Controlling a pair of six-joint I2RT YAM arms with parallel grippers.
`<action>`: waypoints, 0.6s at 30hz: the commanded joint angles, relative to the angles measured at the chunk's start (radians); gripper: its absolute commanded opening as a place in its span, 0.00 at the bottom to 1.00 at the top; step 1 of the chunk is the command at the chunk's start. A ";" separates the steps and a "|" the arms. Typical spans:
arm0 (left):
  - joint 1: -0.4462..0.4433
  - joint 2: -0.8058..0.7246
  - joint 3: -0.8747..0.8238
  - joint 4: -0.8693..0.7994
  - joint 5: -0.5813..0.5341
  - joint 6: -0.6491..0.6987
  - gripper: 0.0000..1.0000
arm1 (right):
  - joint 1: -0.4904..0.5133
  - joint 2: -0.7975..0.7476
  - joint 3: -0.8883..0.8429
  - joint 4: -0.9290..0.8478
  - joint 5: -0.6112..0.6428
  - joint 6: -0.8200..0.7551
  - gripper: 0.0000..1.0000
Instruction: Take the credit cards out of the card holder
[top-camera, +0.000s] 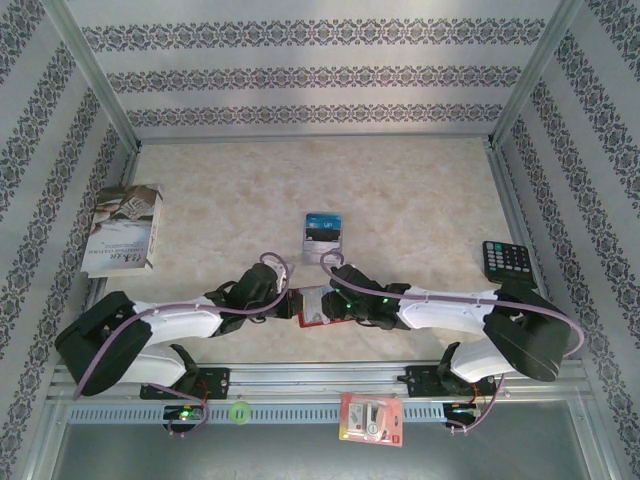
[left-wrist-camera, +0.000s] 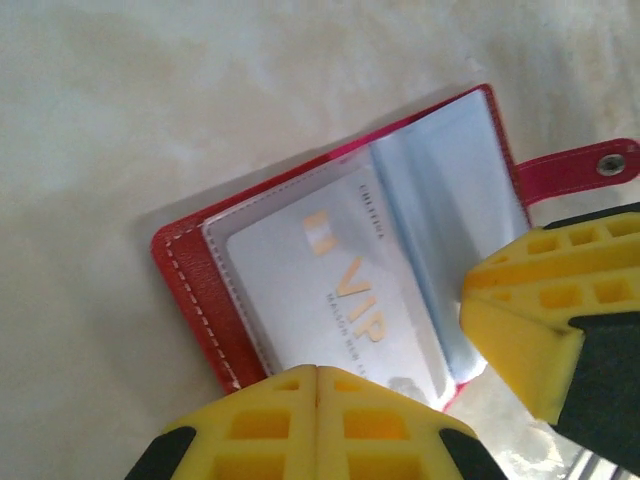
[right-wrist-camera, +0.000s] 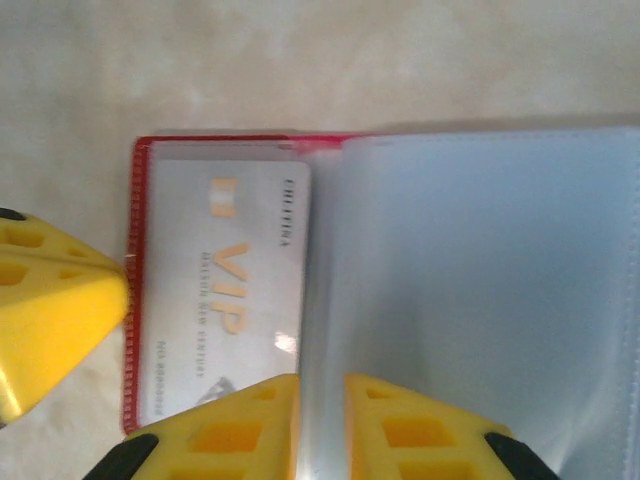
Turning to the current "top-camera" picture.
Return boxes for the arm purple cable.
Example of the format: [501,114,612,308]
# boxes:
[318,250,586,436]
[73,251,294,440]

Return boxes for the black calculator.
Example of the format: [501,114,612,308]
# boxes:
[480,240,533,287]

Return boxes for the red blister package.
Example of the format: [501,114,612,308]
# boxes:
[338,391,404,448]

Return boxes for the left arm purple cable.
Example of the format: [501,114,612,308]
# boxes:
[73,251,294,440]

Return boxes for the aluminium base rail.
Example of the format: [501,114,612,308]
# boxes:
[47,361,587,402]

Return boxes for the aluminium back rail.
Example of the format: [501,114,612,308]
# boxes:
[135,133,495,147]

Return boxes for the aluminium side rail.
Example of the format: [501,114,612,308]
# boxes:
[74,142,144,362]
[483,139,572,362]

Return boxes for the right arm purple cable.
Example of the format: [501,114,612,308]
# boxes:
[318,250,586,436]

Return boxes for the silver diamond print card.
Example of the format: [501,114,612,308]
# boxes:
[299,286,329,324]

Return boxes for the aluminium frame post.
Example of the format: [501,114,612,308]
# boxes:
[486,0,585,149]
[41,0,142,151]

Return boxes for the paperback book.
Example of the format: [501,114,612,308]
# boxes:
[79,183,166,280]

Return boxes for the silver VIP card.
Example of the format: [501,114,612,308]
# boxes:
[302,238,345,264]

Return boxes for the slotted grey cable tray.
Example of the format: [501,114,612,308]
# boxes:
[64,402,501,426]

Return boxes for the red leather card holder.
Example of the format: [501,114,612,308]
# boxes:
[294,284,354,330]

